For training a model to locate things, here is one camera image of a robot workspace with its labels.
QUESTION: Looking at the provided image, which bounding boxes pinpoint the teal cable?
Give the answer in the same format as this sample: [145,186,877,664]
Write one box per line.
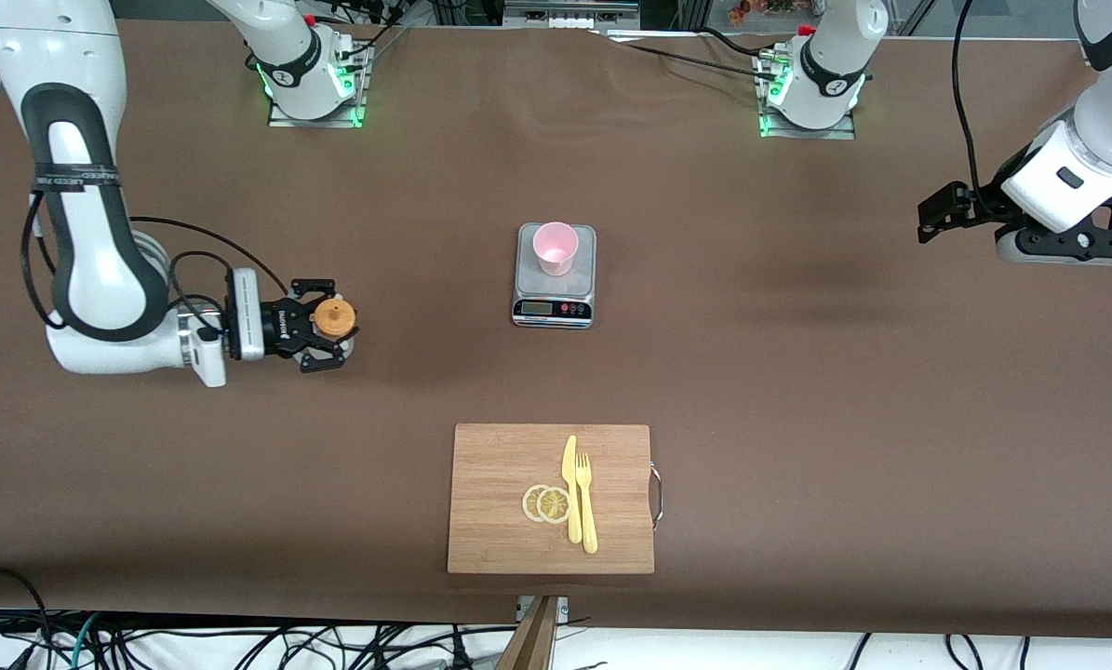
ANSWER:
[70,611,102,670]

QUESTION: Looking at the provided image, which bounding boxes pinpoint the translucent sauce bottle orange cap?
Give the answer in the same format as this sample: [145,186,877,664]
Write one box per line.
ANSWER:
[312,296,359,362]

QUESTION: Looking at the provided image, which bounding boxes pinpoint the bamboo cutting board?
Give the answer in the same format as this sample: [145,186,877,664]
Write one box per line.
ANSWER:
[447,423,656,575]

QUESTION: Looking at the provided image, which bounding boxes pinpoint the long black power cable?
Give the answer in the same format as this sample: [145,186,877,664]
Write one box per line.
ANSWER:
[593,26,784,94]

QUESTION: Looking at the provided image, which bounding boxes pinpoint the wooden post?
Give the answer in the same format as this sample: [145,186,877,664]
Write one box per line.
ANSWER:
[495,596,561,670]

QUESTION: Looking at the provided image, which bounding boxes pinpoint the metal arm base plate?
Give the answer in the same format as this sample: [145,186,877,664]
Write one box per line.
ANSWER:
[267,35,371,129]
[758,51,857,141]

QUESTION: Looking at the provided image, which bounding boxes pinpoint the orange toy items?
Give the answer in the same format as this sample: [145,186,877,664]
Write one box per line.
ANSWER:
[728,0,803,21]

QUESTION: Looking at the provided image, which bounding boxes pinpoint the yellow plastic knife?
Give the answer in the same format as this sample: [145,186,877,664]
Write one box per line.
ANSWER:
[561,435,583,545]

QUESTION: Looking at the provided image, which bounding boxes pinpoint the thick black looped cable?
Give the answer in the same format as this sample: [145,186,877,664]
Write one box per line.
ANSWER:
[0,565,54,670]

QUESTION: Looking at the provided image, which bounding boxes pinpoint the silver digital kitchen scale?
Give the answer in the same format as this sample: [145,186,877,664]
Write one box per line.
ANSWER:
[512,222,597,329]

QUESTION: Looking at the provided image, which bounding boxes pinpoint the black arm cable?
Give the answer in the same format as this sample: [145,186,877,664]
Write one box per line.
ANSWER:
[20,167,288,338]
[952,0,996,213]

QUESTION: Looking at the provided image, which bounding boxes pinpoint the grey power strip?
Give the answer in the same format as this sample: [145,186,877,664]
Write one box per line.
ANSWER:
[504,0,640,31]

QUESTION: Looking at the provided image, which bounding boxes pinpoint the brown paper table cover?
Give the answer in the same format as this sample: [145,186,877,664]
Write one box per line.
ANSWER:
[0,17,1112,641]

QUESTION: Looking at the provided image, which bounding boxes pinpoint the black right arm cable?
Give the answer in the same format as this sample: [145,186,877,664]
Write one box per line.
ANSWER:
[20,167,288,338]

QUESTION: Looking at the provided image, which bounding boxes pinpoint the yellow plastic fork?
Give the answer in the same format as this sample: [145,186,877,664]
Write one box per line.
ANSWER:
[575,452,600,556]

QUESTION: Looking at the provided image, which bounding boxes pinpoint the pink plastic cup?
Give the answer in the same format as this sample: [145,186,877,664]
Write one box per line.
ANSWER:
[532,221,580,277]

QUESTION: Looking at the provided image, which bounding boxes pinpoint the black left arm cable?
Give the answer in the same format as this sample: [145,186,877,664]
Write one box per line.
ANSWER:
[952,0,996,213]

